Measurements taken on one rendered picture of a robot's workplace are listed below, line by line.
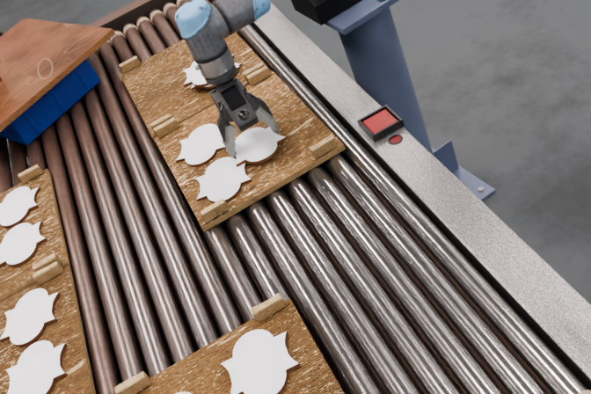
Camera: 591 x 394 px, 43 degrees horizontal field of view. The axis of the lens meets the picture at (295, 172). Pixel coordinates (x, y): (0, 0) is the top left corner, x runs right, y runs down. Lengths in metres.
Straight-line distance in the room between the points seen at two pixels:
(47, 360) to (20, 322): 0.15
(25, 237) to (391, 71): 1.18
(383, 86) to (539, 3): 1.44
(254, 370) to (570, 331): 0.50
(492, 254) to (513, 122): 1.71
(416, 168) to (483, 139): 1.45
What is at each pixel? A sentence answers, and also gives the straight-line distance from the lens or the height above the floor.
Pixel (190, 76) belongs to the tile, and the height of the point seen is 0.97.
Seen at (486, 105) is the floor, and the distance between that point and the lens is 3.10.
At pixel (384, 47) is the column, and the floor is 0.71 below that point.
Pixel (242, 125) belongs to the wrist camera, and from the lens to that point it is 1.54.
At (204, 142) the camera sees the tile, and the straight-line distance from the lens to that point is 1.77.
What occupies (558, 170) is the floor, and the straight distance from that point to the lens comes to 2.76.
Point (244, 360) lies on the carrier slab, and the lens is 1.28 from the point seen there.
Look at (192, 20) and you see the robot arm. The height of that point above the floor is 1.29.
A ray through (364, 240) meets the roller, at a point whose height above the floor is 0.92.
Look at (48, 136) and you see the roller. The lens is 2.21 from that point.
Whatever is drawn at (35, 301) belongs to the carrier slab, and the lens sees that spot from 1.65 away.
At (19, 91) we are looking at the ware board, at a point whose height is 1.04.
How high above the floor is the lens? 1.91
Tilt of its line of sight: 38 degrees down
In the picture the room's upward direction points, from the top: 25 degrees counter-clockwise
